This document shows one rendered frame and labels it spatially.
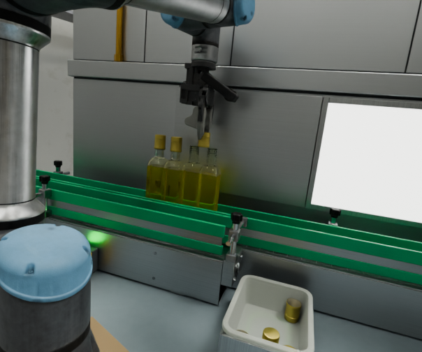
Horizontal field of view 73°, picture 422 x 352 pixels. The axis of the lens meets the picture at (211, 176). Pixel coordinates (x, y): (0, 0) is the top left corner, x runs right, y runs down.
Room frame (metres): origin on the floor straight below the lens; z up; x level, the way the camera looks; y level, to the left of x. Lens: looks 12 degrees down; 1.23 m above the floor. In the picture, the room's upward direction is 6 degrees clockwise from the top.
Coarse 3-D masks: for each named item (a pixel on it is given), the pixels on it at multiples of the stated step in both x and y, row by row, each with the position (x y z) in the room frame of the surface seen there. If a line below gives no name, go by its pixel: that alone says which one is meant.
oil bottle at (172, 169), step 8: (168, 160) 0.86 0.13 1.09; (176, 160) 0.86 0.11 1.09; (168, 168) 0.85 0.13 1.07; (176, 168) 0.84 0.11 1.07; (168, 176) 0.85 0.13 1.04; (176, 176) 0.84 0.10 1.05; (168, 184) 0.85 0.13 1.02; (176, 184) 0.84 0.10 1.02; (168, 192) 0.85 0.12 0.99; (176, 192) 0.84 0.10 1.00; (168, 200) 0.85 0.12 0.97; (176, 200) 0.84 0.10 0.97
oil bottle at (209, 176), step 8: (208, 168) 0.82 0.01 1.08; (216, 168) 0.82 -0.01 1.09; (200, 176) 0.82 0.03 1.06; (208, 176) 0.81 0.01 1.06; (216, 176) 0.81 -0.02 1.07; (200, 184) 0.82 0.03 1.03; (208, 184) 0.81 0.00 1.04; (216, 184) 0.81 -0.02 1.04; (200, 192) 0.82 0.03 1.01; (208, 192) 0.81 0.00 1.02; (216, 192) 0.82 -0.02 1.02; (200, 200) 0.82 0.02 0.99; (208, 200) 0.81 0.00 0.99; (216, 200) 0.83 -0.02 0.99; (208, 208) 0.81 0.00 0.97; (216, 208) 0.84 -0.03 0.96
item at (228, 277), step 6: (240, 252) 0.72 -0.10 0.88; (240, 258) 0.73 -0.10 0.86; (228, 264) 0.66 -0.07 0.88; (234, 264) 0.65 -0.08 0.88; (240, 264) 0.71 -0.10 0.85; (222, 270) 0.66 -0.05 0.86; (228, 270) 0.66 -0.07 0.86; (234, 270) 0.66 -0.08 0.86; (222, 276) 0.66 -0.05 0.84; (228, 276) 0.66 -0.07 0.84; (234, 276) 0.67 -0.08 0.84; (222, 282) 0.66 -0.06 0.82; (228, 282) 0.66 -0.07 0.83
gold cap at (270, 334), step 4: (268, 328) 0.52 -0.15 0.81; (272, 328) 0.52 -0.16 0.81; (264, 332) 0.51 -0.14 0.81; (268, 332) 0.51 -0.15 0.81; (272, 332) 0.51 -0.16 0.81; (276, 332) 0.51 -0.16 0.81; (264, 336) 0.50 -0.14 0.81; (268, 336) 0.50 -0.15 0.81; (272, 336) 0.50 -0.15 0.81; (276, 336) 0.50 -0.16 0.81; (268, 340) 0.50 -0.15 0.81; (272, 340) 0.49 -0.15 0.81; (276, 340) 0.50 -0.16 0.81
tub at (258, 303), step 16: (240, 288) 0.61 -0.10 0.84; (256, 288) 0.66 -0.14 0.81; (272, 288) 0.65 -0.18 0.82; (288, 288) 0.64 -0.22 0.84; (240, 304) 0.61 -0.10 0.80; (256, 304) 0.66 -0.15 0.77; (272, 304) 0.65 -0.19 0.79; (304, 304) 0.62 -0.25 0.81; (224, 320) 0.50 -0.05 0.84; (240, 320) 0.60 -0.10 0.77; (256, 320) 0.60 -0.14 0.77; (272, 320) 0.61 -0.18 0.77; (304, 320) 0.56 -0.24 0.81; (240, 336) 0.46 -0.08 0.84; (256, 336) 0.55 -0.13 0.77; (288, 336) 0.56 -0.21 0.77; (304, 336) 0.51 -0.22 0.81
